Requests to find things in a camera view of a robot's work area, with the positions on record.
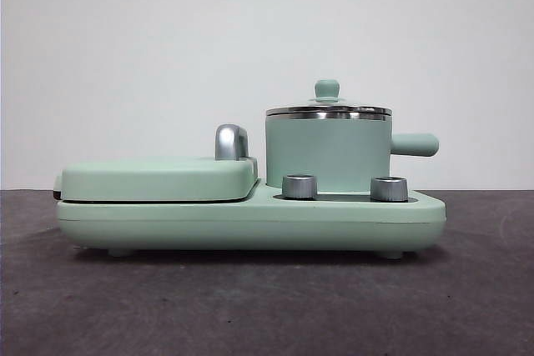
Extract silver control knob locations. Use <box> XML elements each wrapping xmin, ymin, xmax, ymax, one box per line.
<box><xmin>370</xmin><ymin>175</ymin><xmax>408</xmax><ymax>202</ymax></box>
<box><xmin>281</xmin><ymin>173</ymin><xmax>319</xmax><ymax>199</ymax></box>

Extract glass lid with green knob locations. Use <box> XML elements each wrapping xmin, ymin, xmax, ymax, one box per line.
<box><xmin>264</xmin><ymin>78</ymin><xmax>392</xmax><ymax>120</ymax></box>

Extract mint green griddle cover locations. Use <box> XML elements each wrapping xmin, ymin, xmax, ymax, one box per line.
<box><xmin>52</xmin><ymin>155</ymin><xmax>259</xmax><ymax>203</ymax></box>

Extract chrome griddle cover handle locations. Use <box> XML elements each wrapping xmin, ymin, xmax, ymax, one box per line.
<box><xmin>214</xmin><ymin>123</ymin><xmax>252</xmax><ymax>162</ymax></box>

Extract mint green pot with handle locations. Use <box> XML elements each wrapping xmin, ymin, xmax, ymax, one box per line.
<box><xmin>264</xmin><ymin>116</ymin><xmax>440</xmax><ymax>190</ymax></box>

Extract mint green breakfast machine base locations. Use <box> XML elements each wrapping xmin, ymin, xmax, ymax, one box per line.
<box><xmin>56</xmin><ymin>178</ymin><xmax>447</xmax><ymax>259</ymax></box>

